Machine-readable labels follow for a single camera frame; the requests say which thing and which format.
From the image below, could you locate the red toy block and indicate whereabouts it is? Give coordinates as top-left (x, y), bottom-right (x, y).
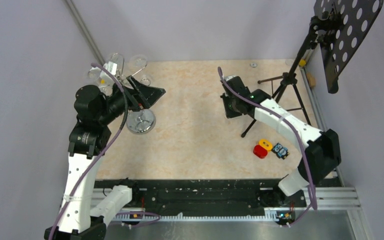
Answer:
top-left (252, 145), bottom-right (268, 159)

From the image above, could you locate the aluminium corner frame post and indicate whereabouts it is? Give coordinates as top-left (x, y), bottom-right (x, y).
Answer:
top-left (62, 0), bottom-right (105, 65)

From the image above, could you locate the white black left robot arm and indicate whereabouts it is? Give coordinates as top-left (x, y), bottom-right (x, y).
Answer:
top-left (44, 76), bottom-right (166, 240)

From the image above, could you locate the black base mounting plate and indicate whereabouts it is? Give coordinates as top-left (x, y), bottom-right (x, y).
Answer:
top-left (94, 178), bottom-right (307, 217)

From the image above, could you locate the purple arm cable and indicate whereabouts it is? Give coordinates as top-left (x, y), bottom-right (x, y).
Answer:
top-left (47, 62), bottom-right (161, 240)
top-left (217, 66), bottom-right (319, 227)

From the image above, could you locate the white cable duct strip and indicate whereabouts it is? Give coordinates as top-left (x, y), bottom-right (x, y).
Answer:
top-left (112, 211), bottom-right (280, 222)

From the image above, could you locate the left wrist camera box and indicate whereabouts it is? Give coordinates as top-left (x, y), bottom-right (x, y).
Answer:
top-left (104, 60), bottom-right (118, 76)

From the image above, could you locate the black perforated stand plate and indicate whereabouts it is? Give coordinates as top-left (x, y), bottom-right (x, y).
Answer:
top-left (313, 0), bottom-right (384, 94)

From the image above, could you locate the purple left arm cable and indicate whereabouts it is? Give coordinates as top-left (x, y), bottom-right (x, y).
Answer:
top-left (47, 62), bottom-right (161, 240)

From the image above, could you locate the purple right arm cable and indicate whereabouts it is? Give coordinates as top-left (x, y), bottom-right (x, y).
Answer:
top-left (217, 66), bottom-right (319, 227)

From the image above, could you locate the yellow toy ring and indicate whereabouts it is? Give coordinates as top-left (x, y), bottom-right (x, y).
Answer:
top-left (258, 138), bottom-right (274, 152)

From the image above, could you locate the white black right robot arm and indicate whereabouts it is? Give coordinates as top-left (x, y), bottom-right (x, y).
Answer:
top-left (220, 75), bottom-right (341, 206)

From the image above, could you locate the black tripod stand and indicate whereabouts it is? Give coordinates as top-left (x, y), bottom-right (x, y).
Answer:
top-left (240, 14), bottom-right (337, 138)

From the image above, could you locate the chrome wine glass rack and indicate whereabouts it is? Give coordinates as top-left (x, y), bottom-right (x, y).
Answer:
top-left (92, 62), bottom-right (156, 135)

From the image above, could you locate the blue toy robot block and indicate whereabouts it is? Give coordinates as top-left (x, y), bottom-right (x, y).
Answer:
top-left (271, 143), bottom-right (290, 160)

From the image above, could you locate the clear hanging wine glass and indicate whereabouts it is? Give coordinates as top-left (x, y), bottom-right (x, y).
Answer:
top-left (85, 67), bottom-right (102, 85)
top-left (97, 84), bottom-right (113, 97)

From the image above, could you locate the clear plain wine glass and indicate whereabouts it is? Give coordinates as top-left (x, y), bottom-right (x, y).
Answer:
top-left (128, 54), bottom-right (148, 72)

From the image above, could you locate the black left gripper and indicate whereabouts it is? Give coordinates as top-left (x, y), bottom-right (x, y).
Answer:
top-left (98, 74), bottom-right (166, 125)

